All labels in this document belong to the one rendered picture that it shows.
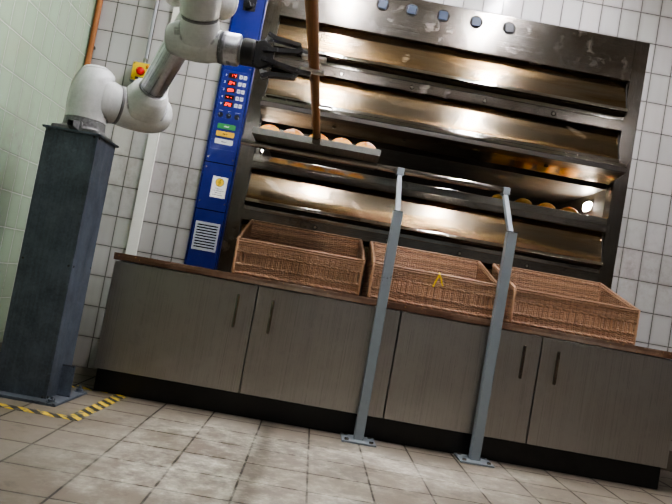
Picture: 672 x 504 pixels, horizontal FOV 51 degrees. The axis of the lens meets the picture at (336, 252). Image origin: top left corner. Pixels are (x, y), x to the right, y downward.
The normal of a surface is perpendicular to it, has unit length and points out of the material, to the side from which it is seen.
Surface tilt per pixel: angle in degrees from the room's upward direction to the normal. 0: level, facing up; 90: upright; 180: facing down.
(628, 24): 90
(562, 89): 70
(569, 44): 90
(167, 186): 90
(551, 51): 90
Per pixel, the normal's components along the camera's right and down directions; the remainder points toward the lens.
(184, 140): 0.03, -0.05
